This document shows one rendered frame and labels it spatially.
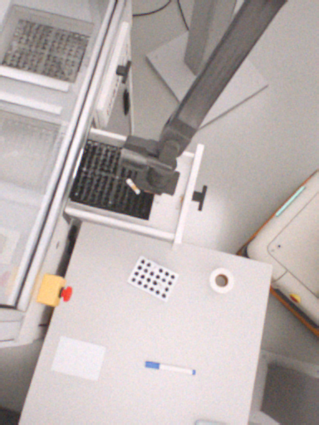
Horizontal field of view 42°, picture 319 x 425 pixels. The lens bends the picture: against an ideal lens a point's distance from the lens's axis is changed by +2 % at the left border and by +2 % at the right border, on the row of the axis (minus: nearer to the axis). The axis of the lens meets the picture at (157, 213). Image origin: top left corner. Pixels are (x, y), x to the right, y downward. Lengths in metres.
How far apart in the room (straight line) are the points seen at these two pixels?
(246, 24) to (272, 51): 1.76
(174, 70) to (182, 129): 1.49
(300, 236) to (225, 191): 0.47
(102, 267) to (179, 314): 0.26
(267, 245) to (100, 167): 0.90
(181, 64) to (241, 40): 1.57
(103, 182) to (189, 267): 0.36
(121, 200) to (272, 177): 1.22
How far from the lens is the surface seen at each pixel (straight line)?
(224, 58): 0.79
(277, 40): 2.58
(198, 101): 0.82
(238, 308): 1.22
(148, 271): 1.16
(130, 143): 0.89
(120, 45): 1.28
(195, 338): 1.20
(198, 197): 1.10
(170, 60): 2.35
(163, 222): 1.14
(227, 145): 2.19
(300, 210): 1.86
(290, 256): 1.80
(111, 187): 1.11
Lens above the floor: 1.95
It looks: 75 degrees down
